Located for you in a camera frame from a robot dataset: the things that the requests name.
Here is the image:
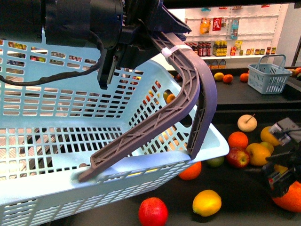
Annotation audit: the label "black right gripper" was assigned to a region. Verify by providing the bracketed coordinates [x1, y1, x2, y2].
[262, 117, 301, 197]

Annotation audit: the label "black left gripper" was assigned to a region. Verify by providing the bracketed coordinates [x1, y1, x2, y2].
[97, 0, 191, 89]

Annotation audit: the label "yellow lemon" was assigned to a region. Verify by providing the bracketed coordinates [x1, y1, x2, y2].
[214, 72, 224, 81]
[192, 190, 222, 217]

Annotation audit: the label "grey basket handle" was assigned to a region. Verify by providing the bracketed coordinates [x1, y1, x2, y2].
[78, 32, 217, 182]

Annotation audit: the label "light blue plastic basket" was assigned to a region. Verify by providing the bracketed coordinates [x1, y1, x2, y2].
[0, 39, 230, 226]

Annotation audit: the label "black upper fruit shelf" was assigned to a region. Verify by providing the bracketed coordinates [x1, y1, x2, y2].
[169, 67, 301, 111]

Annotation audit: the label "small blue basket on shelf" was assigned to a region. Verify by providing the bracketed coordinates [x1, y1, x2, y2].
[247, 54, 292, 95]

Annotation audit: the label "orange on upper shelf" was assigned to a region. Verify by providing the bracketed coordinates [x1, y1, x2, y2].
[223, 74, 233, 84]

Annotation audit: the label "orange at right edge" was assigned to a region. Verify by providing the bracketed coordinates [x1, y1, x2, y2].
[272, 181, 301, 213]

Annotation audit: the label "yellow mango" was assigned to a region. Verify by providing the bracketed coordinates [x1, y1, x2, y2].
[246, 143, 271, 166]

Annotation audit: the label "white zip tie right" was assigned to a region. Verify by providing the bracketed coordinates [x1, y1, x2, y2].
[161, 44, 192, 58]

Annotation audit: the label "red green apple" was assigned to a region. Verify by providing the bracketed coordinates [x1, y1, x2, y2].
[226, 147, 250, 169]

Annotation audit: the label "cream apple with stem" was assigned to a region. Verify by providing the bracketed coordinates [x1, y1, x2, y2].
[237, 114, 257, 132]

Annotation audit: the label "orange snack bag hanging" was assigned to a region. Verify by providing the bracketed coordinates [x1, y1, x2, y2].
[200, 17, 211, 34]

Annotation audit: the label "dark soy sauce bottles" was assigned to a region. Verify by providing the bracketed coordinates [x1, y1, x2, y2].
[185, 42, 211, 57]

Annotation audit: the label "red snack bag hanging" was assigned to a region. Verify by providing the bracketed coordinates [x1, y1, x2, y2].
[212, 17, 222, 31]

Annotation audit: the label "yellow label bottles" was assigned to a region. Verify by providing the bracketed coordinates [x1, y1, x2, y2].
[212, 40, 227, 57]

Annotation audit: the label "large orange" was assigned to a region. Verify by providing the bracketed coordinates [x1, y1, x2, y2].
[178, 161, 202, 181]

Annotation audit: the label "red pomegranate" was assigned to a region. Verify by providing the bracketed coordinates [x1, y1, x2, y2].
[138, 197, 168, 226]

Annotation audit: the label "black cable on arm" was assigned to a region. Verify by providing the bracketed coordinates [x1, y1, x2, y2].
[0, 29, 105, 87]

